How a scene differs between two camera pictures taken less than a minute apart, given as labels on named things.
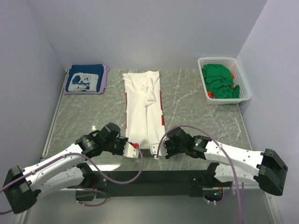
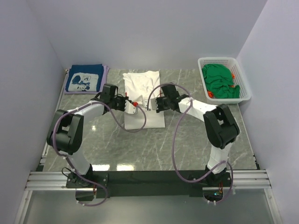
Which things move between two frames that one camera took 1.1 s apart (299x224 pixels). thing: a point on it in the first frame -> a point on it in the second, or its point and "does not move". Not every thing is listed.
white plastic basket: x=239 y=80 does not move
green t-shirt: x=218 y=78 does not move
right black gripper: x=170 y=144 -> x=159 y=104
